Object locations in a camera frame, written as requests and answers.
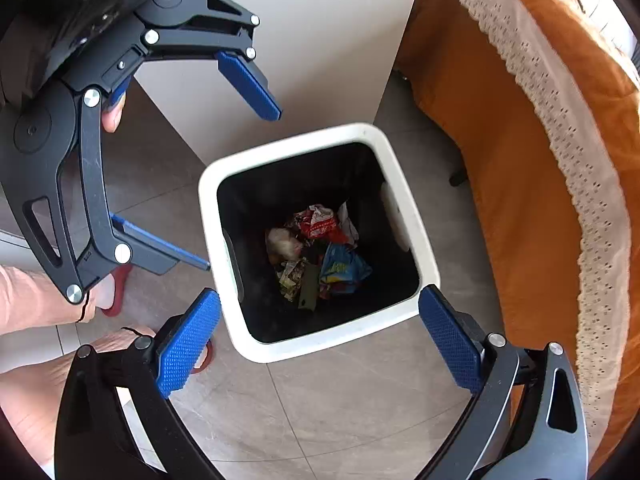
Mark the yellow patterned wrapper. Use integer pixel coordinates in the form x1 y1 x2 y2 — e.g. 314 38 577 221
276 258 308 302

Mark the red slipper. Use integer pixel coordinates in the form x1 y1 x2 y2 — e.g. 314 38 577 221
100 264 135 317
192 340 217 374

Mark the white trash bin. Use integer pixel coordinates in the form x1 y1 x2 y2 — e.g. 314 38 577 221
198 122 441 364

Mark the white wrapper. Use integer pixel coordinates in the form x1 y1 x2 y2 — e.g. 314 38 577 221
266 227 304 263

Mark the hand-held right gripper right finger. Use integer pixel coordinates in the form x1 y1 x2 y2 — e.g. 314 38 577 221
418 284 590 480

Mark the person's left hand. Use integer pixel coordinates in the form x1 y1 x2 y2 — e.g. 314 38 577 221
101 92 126 134

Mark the dark bed leg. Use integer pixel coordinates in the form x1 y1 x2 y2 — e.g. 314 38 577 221
448 150 469 187

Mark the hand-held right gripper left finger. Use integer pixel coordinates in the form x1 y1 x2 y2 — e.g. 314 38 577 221
55 288 222 480

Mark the orange blanket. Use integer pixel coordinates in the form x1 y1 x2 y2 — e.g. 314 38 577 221
395 0 640 480

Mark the white lace bed sheet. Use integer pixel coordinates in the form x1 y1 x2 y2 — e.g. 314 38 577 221
430 0 633 461

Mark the blue snack packet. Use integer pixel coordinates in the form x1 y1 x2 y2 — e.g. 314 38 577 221
319 242 373 297

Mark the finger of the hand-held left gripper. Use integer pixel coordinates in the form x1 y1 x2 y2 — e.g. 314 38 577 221
5 89 211 305
140 0 282 122

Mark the red snack packet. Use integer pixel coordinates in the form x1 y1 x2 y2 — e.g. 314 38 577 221
286 204 351 246

